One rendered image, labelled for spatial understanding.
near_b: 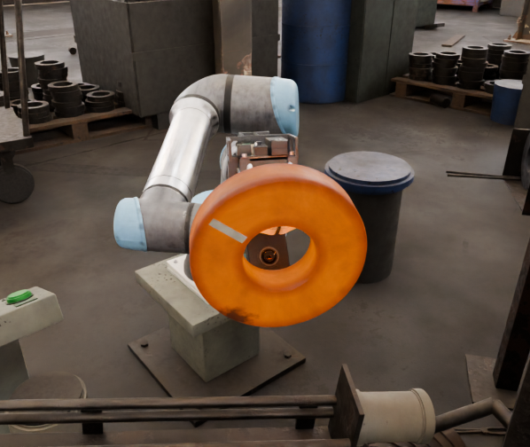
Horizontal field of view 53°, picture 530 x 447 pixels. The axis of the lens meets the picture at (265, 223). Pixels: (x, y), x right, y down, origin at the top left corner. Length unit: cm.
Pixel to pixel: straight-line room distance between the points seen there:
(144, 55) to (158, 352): 230
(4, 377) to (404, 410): 68
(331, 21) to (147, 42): 142
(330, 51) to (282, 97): 324
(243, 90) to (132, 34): 254
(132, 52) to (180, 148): 272
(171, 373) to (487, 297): 116
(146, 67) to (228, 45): 55
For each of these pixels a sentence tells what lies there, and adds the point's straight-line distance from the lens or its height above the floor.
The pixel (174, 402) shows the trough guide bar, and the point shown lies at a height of 69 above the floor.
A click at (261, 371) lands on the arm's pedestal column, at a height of 2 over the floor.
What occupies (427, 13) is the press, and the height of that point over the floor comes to 20.
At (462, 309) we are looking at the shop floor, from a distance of 200.
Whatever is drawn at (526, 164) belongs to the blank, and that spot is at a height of 65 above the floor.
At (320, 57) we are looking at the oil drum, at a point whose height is 37.
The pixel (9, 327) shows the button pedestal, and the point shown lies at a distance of 96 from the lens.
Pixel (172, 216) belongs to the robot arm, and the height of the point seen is 81.
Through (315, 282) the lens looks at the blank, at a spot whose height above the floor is 88.
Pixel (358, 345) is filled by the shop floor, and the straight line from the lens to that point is 176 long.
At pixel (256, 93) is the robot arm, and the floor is 89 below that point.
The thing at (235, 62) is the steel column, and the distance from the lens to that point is 368.
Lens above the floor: 114
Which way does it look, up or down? 28 degrees down
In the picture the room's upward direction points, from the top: straight up
